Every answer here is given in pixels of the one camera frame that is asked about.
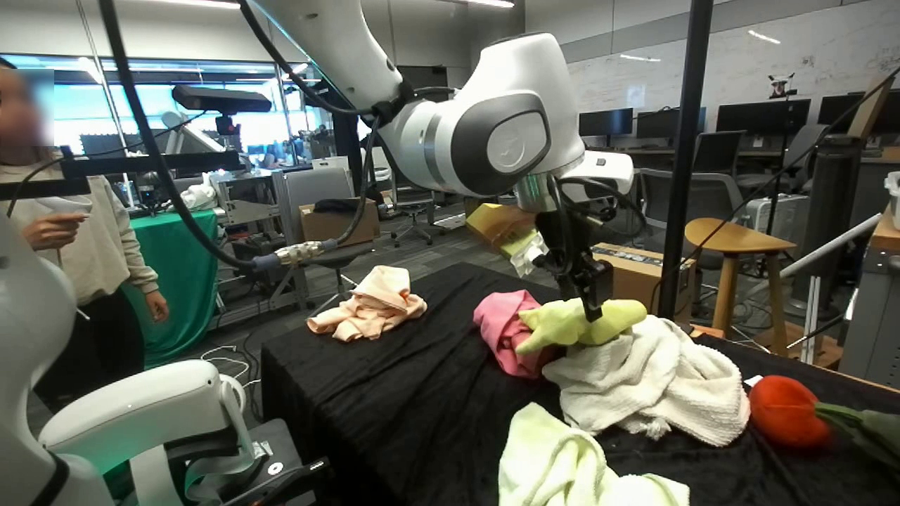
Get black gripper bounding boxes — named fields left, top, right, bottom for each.
left=558, top=210, right=614, bottom=323

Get yellow cloth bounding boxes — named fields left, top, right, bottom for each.
left=515, top=294, right=652, bottom=361

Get large white waffle towel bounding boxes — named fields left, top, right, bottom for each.
left=541, top=316, right=754, bottom=449

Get orange plush with green stem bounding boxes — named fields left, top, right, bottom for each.
left=747, top=375, right=900, bottom=473

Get long cardboard box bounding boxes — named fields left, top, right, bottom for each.
left=590, top=240, right=702, bottom=318

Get pink cloth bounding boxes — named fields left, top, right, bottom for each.
left=470, top=286, right=558, bottom=383

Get grey office chair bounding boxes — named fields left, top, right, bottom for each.
left=277, top=158, right=378, bottom=313
left=641, top=165, right=747, bottom=228

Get wooden stool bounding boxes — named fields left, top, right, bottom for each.
left=685, top=217, right=799, bottom=358

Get pale green white cloth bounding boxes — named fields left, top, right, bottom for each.
left=496, top=400, right=695, bottom=506

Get black computer monitor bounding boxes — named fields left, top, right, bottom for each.
left=815, top=86, right=870, bottom=130
left=635, top=105, right=709, bottom=144
left=716, top=96, right=814, bottom=137
left=576, top=108, right=635, bottom=152

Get black vertical pole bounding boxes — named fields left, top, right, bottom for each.
left=652, top=0, right=718, bottom=320

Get black velvet tablecloth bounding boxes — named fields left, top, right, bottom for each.
left=259, top=261, right=900, bottom=506

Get peach cloth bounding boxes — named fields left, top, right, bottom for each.
left=305, top=264, right=430, bottom=346

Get silver metal pole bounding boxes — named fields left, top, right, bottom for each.
left=777, top=210, right=890, bottom=368

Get dark grey cabinet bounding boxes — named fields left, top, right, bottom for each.
left=804, top=131, right=890, bottom=251

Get grey workbench with wooden top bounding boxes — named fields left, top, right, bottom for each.
left=839, top=207, right=900, bottom=389

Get small brown cardboard box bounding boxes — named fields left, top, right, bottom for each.
left=298, top=196, right=384, bottom=247

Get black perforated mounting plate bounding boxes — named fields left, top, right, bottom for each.
left=180, top=417, right=333, bottom=506

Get green table cover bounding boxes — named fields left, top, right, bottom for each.
left=124, top=207, right=223, bottom=368

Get white plastic bag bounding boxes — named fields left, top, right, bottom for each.
left=171, top=179, right=223, bottom=214

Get black horizontal bar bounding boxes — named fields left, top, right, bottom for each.
left=0, top=150, right=249, bottom=203

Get person in beige sweater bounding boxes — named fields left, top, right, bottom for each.
left=0, top=58, right=171, bottom=376

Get white floor cables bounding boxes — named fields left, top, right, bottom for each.
left=198, top=342, right=264, bottom=389

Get black stereo camera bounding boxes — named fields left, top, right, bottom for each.
left=169, top=81, right=277, bottom=137

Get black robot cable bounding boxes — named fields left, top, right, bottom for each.
left=97, top=0, right=396, bottom=276

